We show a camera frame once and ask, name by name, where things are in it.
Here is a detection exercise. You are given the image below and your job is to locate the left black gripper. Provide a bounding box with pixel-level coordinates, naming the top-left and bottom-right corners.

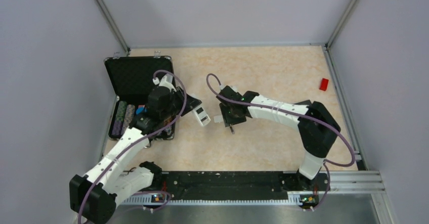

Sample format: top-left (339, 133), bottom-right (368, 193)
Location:
top-left (161, 85), bottom-right (201, 120)

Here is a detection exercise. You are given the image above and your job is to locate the white battery cover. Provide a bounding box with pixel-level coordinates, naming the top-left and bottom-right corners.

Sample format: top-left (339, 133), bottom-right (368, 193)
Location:
top-left (213, 115), bottom-right (224, 123)

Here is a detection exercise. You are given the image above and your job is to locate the white remote control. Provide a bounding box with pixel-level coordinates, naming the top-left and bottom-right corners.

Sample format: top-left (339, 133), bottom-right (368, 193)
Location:
top-left (192, 105), bottom-right (211, 127)

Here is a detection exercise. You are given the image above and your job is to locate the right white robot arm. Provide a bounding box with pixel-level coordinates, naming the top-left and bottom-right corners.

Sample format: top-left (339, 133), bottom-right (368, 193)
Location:
top-left (216, 86), bottom-right (341, 190)

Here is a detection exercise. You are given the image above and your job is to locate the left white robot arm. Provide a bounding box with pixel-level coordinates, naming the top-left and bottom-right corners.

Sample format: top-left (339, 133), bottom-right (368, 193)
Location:
top-left (69, 86), bottom-right (203, 223)

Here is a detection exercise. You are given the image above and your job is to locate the black poker chip case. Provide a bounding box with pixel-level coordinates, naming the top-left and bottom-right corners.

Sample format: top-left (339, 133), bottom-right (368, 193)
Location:
top-left (104, 56), bottom-right (174, 140)

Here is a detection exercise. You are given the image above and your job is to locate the dark grey studded baseplate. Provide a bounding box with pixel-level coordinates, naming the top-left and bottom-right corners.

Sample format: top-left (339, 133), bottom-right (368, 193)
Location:
top-left (296, 100), bottom-right (312, 106)

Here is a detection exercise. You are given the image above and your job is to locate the red toy brick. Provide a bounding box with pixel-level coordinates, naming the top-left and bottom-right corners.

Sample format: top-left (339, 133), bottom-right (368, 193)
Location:
top-left (319, 78), bottom-right (329, 92)

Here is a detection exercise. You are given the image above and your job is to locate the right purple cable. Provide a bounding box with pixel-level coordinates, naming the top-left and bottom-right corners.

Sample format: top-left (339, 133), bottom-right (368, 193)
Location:
top-left (205, 73), bottom-right (356, 210)

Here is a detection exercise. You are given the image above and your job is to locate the purple cable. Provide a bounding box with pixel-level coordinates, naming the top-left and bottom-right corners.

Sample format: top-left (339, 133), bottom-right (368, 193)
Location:
top-left (205, 73), bottom-right (356, 210)
top-left (77, 69), bottom-right (188, 224)

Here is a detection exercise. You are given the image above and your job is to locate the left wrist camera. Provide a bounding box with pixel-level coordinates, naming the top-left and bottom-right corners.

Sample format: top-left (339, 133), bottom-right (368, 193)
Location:
top-left (152, 74), bottom-right (176, 92)

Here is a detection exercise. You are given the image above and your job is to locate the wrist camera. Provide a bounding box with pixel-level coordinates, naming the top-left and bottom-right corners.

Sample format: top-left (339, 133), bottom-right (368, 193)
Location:
top-left (221, 85), bottom-right (238, 94)
top-left (152, 74), bottom-right (176, 92)

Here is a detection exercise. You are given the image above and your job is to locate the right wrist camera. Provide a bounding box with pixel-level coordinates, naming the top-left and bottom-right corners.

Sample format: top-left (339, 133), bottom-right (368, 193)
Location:
top-left (221, 85), bottom-right (238, 94)

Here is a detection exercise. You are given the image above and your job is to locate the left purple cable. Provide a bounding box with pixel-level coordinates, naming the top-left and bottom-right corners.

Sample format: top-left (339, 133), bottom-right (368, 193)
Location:
top-left (77, 69), bottom-right (188, 224)

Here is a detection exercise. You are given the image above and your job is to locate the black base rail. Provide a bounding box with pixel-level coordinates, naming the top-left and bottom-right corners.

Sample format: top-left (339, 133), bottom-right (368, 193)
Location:
top-left (142, 171), bottom-right (330, 210)

